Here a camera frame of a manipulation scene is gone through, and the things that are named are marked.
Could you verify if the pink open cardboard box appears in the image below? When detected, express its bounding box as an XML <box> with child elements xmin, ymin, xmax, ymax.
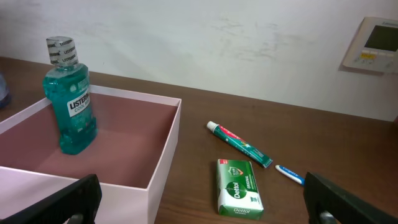
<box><xmin>1</xmin><ymin>85</ymin><xmax>182</xmax><ymax>223</ymax></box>

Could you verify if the green Colgate toothpaste tube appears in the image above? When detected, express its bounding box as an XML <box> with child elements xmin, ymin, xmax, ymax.
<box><xmin>206</xmin><ymin>121</ymin><xmax>273</xmax><ymax>168</ymax></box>

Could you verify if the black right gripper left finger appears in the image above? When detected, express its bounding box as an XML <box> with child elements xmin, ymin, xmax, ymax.
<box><xmin>1</xmin><ymin>174</ymin><xmax>102</xmax><ymax>224</ymax></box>

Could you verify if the purple foaming soap pump bottle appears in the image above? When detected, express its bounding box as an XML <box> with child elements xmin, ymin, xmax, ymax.
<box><xmin>0</xmin><ymin>74</ymin><xmax>11</xmax><ymax>108</ymax></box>

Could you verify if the blue white toothbrush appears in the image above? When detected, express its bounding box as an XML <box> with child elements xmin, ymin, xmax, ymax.
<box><xmin>275</xmin><ymin>165</ymin><xmax>305</xmax><ymax>186</ymax></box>

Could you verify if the teal Listerine mouthwash bottle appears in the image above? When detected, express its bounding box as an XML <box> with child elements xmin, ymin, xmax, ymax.
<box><xmin>42</xmin><ymin>36</ymin><xmax>97</xmax><ymax>155</ymax></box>

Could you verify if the green Dettol soap box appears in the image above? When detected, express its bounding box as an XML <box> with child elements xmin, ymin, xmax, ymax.
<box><xmin>216</xmin><ymin>159</ymin><xmax>264</xmax><ymax>220</ymax></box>

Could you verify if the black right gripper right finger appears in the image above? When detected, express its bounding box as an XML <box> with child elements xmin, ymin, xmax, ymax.
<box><xmin>303</xmin><ymin>172</ymin><xmax>397</xmax><ymax>224</ymax></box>

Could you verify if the beige wall control panel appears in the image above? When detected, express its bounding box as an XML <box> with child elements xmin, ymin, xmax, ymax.
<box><xmin>342</xmin><ymin>17</ymin><xmax>397</xmax><ymax>73</ymax></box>

